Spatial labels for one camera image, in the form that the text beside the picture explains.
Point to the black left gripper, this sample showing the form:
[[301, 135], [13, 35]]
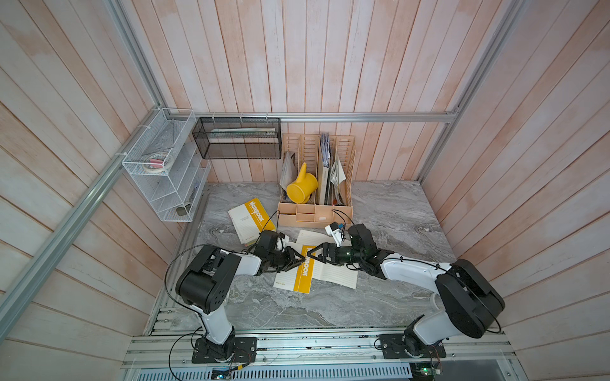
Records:
[[289, 258]]

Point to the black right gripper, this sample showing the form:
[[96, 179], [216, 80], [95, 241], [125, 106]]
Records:
[[326, 248]]

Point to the cream notebook orange cover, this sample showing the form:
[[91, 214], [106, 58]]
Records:
[[249, 219], [297, 279]]

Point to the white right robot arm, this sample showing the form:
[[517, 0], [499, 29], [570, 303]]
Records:
[[470, 303]]

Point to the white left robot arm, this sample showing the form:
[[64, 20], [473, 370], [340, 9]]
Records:
[[205, 283]]

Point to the yellow plastic watering can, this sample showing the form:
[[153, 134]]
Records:
[[304, 186]]

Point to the illustrated book in organizer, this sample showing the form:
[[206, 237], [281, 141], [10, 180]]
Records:
[[337, 177]]

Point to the peach plastic desk organizer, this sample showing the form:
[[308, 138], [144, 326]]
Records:
[[311, 215]]

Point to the grey folder in organizer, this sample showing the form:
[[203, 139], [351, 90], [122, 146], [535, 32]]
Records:
[[289, 171]]

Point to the grey-green book in organizer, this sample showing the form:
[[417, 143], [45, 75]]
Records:
[[324, 167]]

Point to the tape roll on shelf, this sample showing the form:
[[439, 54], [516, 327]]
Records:
[[156, 163]]

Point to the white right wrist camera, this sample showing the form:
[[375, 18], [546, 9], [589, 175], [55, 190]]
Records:
[[337, 232]]

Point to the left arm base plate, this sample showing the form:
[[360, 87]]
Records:
[[236, 350]]

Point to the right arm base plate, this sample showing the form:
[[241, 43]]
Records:
[[395, 345]]

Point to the black mesh wall basket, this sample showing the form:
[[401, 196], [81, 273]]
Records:
[[238, 138]]

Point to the white wire wall shelf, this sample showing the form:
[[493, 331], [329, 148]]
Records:
[[174, 194]]

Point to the aluminium frame rail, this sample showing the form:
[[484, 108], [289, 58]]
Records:
[[351, 117]]

